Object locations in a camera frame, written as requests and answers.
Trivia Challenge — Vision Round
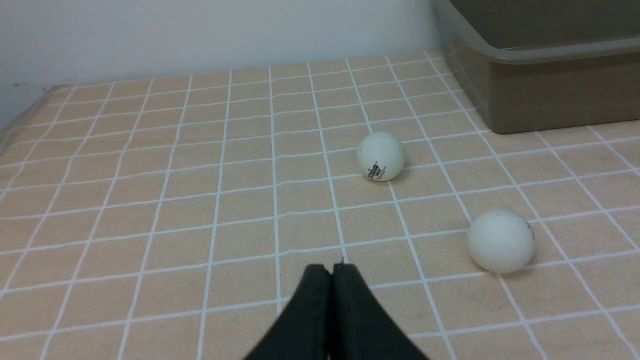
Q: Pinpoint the olive green plastic bin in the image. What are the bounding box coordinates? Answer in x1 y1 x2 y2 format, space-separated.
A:
432 0 640 134

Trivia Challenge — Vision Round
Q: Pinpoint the plain white ping-pong ball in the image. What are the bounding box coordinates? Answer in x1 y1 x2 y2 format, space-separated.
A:
466 209 536 274

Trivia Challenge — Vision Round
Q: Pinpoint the checkered beige tablecloth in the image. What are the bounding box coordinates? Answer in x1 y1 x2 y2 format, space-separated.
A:
0 51 640 360

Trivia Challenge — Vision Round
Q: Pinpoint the white ping-pong ball with logo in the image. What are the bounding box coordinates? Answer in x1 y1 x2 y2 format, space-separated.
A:
356 132 406 182

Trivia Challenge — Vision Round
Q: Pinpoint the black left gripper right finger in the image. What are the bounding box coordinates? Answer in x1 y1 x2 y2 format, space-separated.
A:
329 263 428 360

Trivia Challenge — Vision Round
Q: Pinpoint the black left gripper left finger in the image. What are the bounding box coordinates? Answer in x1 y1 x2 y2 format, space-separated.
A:
245 264 332 360

